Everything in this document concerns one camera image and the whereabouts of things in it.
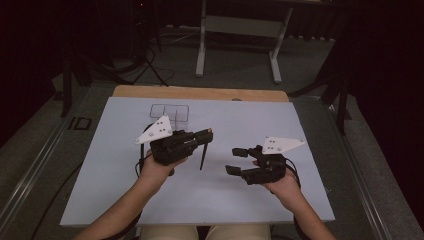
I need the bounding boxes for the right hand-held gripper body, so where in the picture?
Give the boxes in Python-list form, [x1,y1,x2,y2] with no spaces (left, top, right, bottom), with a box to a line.
[244,135,306,186]

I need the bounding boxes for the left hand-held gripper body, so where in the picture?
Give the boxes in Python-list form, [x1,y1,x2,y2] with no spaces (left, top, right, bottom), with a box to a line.
[134,114,201,167]

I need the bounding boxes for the black pen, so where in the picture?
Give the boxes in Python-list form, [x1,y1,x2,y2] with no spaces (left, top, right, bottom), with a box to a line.
[198,128,214,171]

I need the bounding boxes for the clear acrylic divided organizer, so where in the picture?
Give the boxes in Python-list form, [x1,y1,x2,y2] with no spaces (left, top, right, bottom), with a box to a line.
[149,103,190,132]

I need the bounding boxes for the person's left hand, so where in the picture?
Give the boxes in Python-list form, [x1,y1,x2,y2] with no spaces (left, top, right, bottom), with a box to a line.
[139,149,188,188]

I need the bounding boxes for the person's right hand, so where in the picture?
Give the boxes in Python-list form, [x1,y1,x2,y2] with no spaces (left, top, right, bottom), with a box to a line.
[260,167,306,213]

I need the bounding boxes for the white table board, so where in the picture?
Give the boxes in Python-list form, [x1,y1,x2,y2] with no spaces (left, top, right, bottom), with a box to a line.
[59,96,336,228]

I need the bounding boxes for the person's beige trouser legs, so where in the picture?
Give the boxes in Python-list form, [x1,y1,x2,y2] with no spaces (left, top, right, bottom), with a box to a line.
[139,224,272,240]

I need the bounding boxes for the black metal stand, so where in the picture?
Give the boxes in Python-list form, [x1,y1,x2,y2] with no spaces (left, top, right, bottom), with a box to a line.
[288,71,354,136]
[59,36,134,118]

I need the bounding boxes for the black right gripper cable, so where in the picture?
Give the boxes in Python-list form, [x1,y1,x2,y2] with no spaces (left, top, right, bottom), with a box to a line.
[284,157,302,189]

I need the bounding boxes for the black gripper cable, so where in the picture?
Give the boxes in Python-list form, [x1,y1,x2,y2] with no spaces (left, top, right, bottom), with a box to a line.
[284,157,302,189]
[134,123,155,179]

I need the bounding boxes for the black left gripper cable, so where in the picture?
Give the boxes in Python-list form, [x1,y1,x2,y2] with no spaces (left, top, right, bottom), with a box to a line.
[134,123,155,179]

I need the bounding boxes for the black rectangular floor frame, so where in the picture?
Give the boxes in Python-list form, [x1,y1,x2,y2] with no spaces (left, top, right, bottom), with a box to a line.
[67,116,93,131]

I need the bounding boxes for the white metal-frame desk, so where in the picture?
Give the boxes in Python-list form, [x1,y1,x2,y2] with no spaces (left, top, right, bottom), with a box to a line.
[194,0,295,85]

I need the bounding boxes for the black floor cable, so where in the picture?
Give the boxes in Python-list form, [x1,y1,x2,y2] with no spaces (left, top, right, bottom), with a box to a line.
[29,161,84,240]

